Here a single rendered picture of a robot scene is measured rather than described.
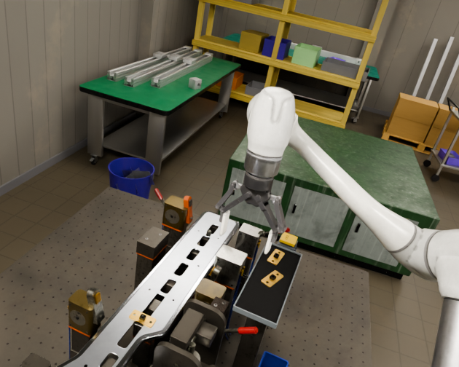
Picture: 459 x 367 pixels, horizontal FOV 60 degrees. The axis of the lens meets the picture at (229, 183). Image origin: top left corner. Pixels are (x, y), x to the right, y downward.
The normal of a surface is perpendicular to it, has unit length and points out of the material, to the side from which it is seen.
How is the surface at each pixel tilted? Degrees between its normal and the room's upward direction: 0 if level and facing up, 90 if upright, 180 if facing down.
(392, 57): 90
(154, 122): 90
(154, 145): 90
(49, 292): 0
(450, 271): 78
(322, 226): 90
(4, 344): 0
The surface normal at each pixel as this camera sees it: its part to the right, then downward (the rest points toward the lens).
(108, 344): 0.19, -0.85
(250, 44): -0.38, 0.40
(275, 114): -0.01, 0.25
